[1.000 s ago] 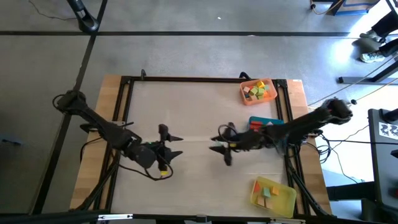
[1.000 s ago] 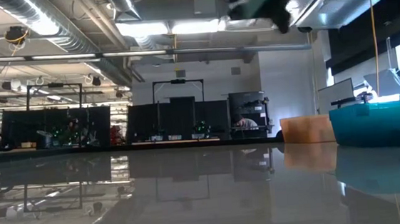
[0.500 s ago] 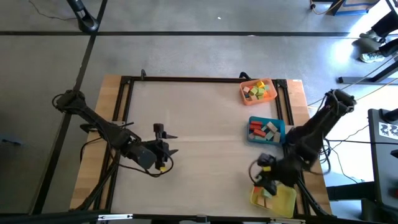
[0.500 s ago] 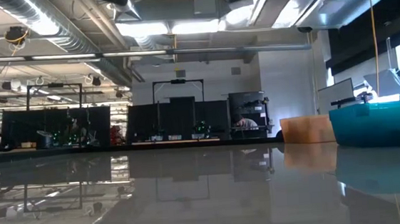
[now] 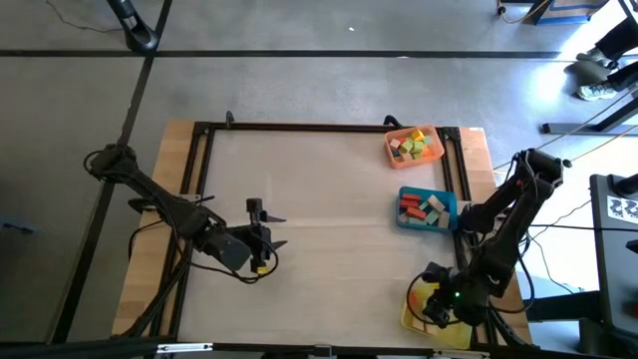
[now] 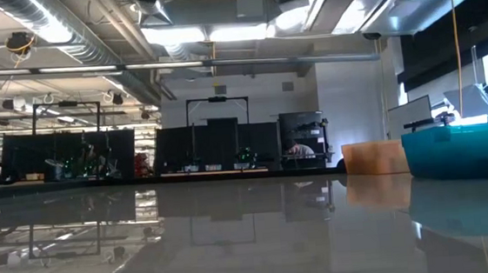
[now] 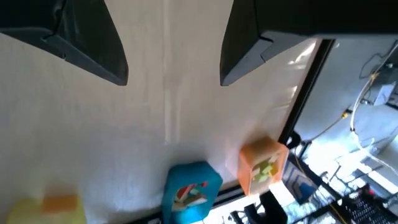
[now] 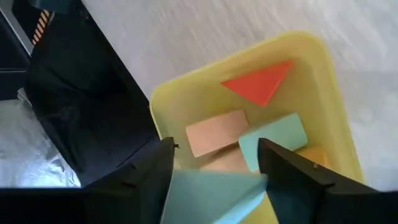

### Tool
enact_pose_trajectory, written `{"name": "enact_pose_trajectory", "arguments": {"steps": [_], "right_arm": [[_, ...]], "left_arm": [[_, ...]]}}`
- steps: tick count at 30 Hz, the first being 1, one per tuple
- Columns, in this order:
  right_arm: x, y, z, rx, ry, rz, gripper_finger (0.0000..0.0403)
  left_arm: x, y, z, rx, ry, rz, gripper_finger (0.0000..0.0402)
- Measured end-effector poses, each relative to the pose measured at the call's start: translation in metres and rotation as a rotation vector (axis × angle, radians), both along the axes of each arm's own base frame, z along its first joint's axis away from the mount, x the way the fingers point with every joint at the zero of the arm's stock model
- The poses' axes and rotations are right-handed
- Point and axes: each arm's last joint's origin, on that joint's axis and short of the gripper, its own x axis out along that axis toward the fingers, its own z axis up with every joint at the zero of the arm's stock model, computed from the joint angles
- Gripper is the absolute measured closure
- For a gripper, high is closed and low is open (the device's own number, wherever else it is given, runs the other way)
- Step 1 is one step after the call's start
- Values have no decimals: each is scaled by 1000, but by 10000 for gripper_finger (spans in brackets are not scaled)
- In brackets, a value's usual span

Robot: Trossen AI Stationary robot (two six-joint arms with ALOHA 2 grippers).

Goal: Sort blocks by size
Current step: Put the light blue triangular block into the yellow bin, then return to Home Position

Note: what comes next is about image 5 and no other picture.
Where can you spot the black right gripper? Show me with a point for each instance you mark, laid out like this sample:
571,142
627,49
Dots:
458,299

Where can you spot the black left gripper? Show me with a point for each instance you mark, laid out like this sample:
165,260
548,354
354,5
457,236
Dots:
259,239

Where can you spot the long tan wooden block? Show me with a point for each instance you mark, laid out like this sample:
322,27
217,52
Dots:
443,219

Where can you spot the sage green block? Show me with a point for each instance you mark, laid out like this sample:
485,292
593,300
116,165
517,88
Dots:
432,217

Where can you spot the teal wooden block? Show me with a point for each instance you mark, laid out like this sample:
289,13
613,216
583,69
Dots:
424,205
414,221

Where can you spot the small red block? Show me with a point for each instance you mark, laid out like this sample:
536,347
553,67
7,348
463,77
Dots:
410,203

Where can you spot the long red wooden block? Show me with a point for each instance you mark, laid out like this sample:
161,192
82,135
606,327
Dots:
411,196

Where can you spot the lime green wooden cube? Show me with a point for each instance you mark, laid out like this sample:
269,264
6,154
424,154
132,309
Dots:
419,147

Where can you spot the yellow wooden cube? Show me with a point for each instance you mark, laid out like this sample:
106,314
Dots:
417,134

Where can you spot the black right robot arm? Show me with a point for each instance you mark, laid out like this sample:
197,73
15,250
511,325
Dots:
503,234

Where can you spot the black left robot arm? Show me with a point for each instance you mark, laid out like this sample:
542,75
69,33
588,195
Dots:
164,204

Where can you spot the yellow plastic bin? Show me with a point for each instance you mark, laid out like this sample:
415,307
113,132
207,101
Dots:
461,336

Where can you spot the teal plastic bin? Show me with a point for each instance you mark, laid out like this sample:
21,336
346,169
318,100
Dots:
451,199

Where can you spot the black table clamp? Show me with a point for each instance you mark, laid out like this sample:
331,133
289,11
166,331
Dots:
229,118
390,119

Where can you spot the tan wooden cube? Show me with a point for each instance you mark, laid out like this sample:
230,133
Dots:
395,143

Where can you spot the black equipment cart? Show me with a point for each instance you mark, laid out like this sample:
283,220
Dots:
615,279

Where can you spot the small teal wooden cube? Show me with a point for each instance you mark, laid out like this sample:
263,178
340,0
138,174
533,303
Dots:
427,140

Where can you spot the black-and-white marker sticker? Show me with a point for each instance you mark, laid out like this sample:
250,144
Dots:
623,209

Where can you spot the black stand legs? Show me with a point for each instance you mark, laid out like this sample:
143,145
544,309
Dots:
573,128

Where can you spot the black stand base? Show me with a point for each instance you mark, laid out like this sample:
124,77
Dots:
139,37

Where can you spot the person's shoe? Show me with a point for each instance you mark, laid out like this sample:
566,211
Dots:
595,56
596,91

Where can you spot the grey floor object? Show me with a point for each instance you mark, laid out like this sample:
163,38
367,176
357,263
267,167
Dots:
17,224

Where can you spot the blue box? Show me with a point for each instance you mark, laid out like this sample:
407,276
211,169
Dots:
558,21

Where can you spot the person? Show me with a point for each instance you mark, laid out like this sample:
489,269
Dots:
623,40

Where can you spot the black table frame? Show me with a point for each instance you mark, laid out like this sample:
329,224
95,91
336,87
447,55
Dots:
299,126

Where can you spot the silver bracket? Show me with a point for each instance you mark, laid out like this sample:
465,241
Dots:
184,347

